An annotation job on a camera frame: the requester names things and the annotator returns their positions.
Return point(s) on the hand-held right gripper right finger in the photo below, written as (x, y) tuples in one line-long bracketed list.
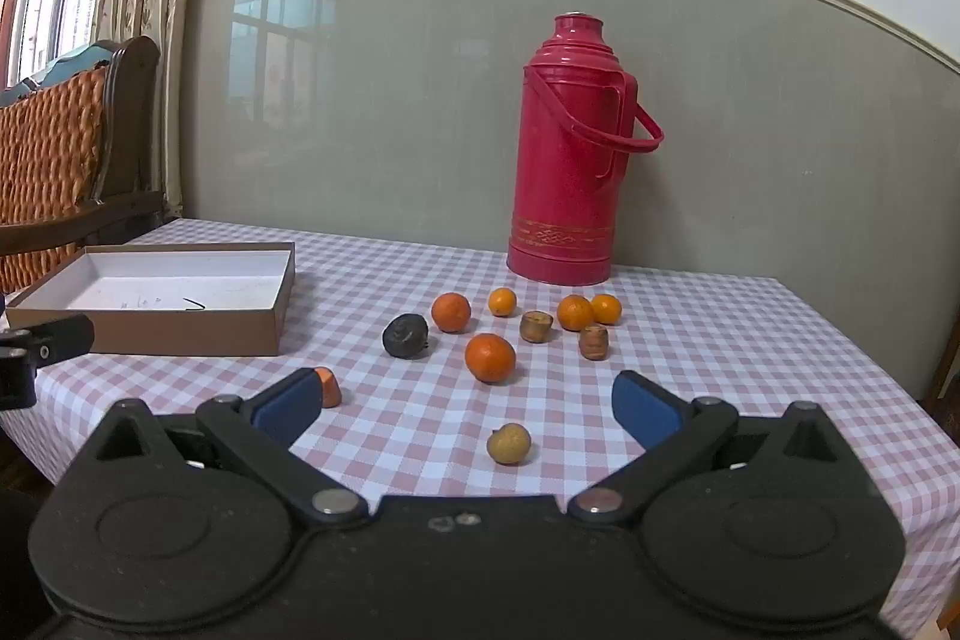
[(645, 411)]

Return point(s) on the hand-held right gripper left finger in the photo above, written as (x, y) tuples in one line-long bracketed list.
[(289, 407)]

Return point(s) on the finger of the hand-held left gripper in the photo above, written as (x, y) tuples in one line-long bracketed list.
[(66, 337)]

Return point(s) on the orange fruit piece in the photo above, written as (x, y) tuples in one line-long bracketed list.
[(330, 391)]

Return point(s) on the reddish brown ribbed fruit piece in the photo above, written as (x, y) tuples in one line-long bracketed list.
[(593, 342)]

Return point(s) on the brown cardboard box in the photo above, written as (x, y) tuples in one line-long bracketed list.
[(150, 287)]

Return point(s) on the dark brown fruit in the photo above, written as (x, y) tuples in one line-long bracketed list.
[(405, 337)]

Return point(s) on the olive brown fruit piece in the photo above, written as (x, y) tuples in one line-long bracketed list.
[(537, 326)]

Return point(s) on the yellow brown longan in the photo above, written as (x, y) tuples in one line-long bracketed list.
[(509, 444)]

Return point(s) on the large mandarin orange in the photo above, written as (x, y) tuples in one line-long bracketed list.
[(490, 358)]

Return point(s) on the small mandarin orange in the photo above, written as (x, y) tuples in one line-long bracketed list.
[(502, 302)]

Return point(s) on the pink checkered tablecloth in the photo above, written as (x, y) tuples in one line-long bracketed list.
[(750, 340)]

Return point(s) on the wooden sofa with woven cushion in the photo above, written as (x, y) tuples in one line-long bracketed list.
[(52, 138)]

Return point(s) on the red thermos flask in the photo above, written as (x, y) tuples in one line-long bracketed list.
[(559, 183)]

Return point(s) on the dark wooden furniture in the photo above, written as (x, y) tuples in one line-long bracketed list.
[(946, 370)]

